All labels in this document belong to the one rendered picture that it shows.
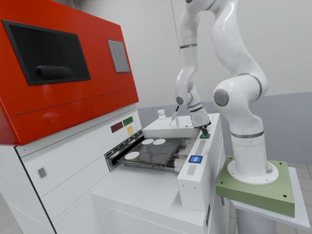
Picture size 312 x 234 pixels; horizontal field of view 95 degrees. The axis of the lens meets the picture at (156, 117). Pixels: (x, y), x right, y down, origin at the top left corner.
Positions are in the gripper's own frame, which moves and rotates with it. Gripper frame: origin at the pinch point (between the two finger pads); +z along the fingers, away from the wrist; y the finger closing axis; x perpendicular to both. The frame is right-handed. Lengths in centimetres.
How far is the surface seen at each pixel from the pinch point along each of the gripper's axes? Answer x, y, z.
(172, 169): -19.0, -20.4, 11.0
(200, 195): -40.0, 1.6, 9.9
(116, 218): -46, -47, 20
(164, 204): -41.0, -16.6, 13.9
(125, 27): 166, -117, -176
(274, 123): 132, 46, 56
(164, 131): 15.0, -35.7, -3.1
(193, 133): 15.0, -13.1, 4.4
